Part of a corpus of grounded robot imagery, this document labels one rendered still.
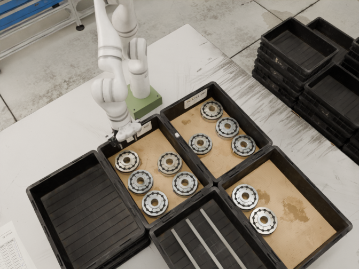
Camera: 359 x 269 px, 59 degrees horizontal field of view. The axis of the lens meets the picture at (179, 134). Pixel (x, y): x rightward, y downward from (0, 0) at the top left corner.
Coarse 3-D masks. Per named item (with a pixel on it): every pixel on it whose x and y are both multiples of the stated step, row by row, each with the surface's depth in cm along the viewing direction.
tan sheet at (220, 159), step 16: (192, 112) 147; (224, 112) 146; (176, 128) 143; (192, 128) 143; (208, 128) 142; (240, 128) 142; (224, 144) 138; (208, 160) 135; (224, 160) 134; (240, 160) 134
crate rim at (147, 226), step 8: (144, 120) 134; (160, 120) 133; (168, 128) 133; (104, 144) 128; (104, 160) 125; (192, 160) 124; (112, 168) 123; (200, 168) 122; (208, 176) 120; (120, 184) 121; (208, 184) 119; (200, 192) 117; (128, 200) 116; (136, 208) 116; (176, 208) 114; (144, 224) 112; (152, 224) 112
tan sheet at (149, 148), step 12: (156, 132) 142; (132, 144) 139; (144, 144) 139; (156, 144) 139; (168, 144) 139; (144, 156) 136; (156, 156) 136; (180, 156) 136; (144, 168) 133; (156, 168) 133; (156, 180) 131; (168, 180) 130; (168, 192) 128; (156, 204) 126; (144, 216) 123
